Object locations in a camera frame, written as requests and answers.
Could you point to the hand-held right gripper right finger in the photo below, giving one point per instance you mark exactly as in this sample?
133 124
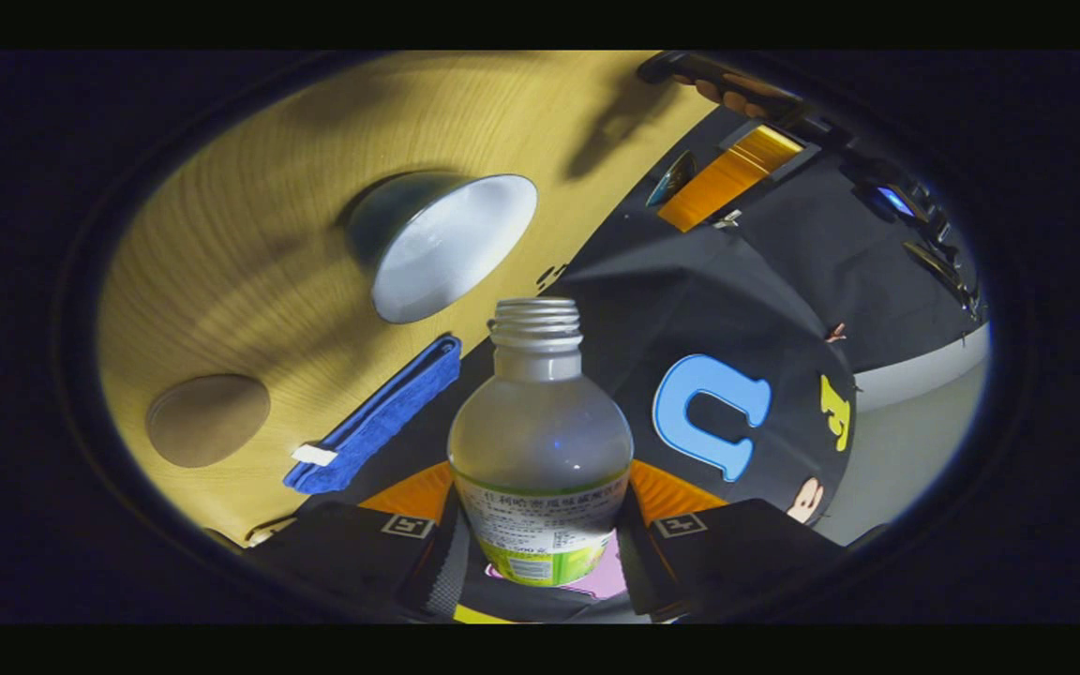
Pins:
638 562

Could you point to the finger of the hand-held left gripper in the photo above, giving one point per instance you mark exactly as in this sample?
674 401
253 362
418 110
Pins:
727 178

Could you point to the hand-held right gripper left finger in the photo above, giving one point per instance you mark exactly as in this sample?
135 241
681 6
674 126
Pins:
437 572

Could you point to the silver water bottle green label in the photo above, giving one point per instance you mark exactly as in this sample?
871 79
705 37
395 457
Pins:
540 441

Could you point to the round brown coaster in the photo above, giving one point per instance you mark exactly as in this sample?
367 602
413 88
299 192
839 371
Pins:
207 422

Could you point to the teal teacup white inside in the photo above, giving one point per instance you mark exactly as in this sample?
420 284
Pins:
446 244

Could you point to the silver metal clip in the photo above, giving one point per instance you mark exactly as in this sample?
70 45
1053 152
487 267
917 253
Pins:
727 219

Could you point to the black backdrop cloth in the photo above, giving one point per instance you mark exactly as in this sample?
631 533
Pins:
765 281

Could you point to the copper clip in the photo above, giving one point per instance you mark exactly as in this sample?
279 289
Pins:
837 333

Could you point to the blue folded towel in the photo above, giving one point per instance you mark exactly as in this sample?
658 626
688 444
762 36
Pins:
381 412

